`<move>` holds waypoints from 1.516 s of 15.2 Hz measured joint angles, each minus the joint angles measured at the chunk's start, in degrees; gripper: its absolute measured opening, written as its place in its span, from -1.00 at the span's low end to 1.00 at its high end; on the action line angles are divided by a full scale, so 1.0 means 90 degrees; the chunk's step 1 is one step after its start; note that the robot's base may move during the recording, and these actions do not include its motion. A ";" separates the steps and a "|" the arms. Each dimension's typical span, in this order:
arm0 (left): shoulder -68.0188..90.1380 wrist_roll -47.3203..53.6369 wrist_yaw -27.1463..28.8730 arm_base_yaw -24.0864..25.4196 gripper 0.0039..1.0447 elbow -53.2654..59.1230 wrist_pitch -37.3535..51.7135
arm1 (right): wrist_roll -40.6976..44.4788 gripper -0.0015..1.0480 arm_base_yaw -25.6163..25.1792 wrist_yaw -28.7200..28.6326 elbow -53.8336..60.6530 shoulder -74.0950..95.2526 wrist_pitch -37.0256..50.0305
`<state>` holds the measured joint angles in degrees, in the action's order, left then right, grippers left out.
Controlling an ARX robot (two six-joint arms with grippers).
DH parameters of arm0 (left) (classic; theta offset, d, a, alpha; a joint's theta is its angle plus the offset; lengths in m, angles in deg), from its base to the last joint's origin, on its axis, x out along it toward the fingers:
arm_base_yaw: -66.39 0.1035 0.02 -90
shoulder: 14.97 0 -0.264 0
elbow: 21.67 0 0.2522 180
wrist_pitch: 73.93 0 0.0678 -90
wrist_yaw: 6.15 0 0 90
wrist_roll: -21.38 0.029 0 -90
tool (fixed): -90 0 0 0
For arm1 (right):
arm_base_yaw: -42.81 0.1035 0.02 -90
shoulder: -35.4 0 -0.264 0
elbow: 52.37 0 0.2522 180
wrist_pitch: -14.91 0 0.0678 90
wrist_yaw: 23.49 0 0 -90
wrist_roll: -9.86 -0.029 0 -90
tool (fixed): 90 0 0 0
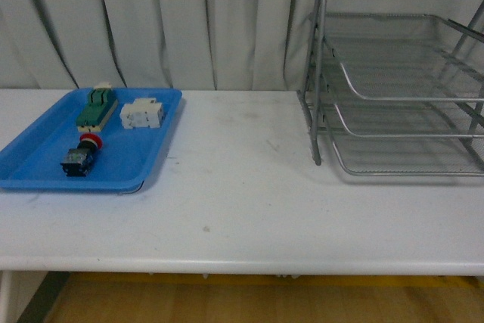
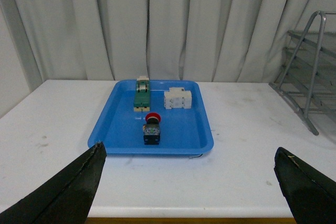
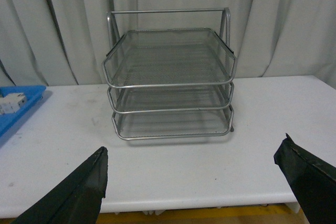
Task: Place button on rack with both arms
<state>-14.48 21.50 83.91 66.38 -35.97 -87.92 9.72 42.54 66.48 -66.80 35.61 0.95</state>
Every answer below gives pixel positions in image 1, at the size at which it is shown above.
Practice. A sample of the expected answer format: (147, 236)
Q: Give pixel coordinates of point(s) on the red emergency stop button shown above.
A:
(78, 161)

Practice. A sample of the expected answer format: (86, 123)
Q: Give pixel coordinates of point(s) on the silver mesh three-tier rack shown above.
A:
(396, 86)

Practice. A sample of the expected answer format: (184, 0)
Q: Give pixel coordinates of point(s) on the white circuit breaker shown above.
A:
(142, 113)

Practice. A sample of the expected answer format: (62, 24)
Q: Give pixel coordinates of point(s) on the white curtain backdrop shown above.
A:
(182, 44)

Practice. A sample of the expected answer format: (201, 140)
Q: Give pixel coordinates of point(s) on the blue plastic tray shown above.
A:
(32, 161)

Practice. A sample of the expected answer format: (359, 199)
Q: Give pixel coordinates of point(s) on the green terminal block switch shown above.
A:
(100, 105)

